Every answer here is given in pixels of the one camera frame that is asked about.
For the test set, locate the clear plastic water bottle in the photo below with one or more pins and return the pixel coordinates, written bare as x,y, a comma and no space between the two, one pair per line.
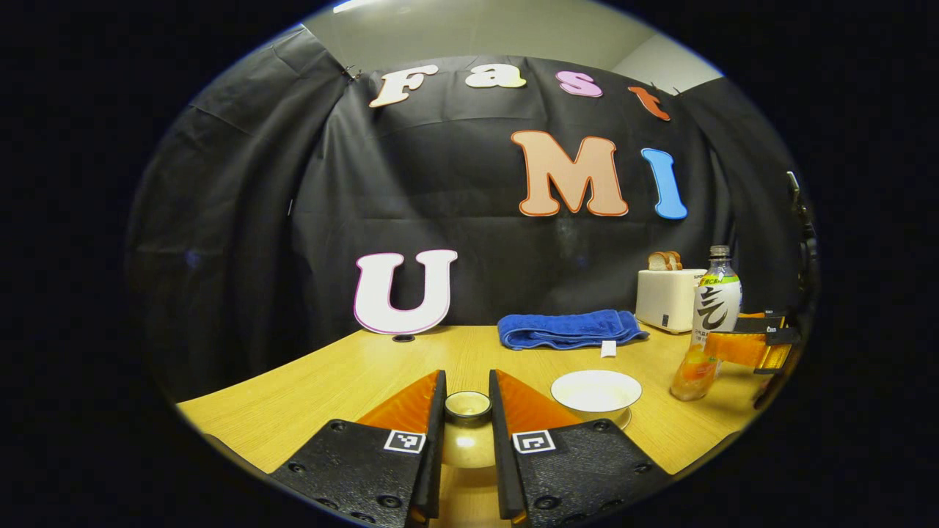
717,301

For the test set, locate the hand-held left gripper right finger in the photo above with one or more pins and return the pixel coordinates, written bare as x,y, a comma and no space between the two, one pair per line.
506,455

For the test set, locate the white toaster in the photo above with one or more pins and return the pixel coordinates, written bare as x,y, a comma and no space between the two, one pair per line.
664,301

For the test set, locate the blue folded towel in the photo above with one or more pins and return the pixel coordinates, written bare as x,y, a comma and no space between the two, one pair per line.
565,328

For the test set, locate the toast bread slice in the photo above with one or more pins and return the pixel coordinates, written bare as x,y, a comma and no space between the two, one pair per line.
658,261
676,260

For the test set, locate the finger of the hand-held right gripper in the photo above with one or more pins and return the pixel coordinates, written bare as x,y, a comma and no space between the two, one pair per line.
763,320
741,350

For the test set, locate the beige ceramic teacup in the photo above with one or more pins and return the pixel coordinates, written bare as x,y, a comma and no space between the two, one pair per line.
596,392

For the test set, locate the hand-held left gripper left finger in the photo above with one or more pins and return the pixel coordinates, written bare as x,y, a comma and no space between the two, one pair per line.
429,455

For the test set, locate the black backdrop cloth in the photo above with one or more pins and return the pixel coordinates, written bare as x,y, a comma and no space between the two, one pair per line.
477,242

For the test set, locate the beige ceramic saucer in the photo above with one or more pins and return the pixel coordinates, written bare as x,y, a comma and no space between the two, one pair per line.
626,419

